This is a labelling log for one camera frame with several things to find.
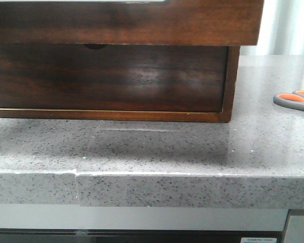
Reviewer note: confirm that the white label sticker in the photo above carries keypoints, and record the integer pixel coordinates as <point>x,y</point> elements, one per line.
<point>258,240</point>

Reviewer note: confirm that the black appliance under counter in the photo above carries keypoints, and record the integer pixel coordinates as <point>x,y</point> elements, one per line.
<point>82,235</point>

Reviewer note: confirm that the dark wooden drawer cabinet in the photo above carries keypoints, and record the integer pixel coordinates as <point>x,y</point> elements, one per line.
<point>230,86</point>

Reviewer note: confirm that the wooden drawer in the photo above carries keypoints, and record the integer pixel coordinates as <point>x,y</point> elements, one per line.
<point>192,23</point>
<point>104,81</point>

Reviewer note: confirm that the grey orange handled scissors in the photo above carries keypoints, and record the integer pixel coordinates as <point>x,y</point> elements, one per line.
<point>294,100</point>

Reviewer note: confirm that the white tray in drawer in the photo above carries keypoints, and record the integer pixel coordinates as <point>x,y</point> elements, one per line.
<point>99,1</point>

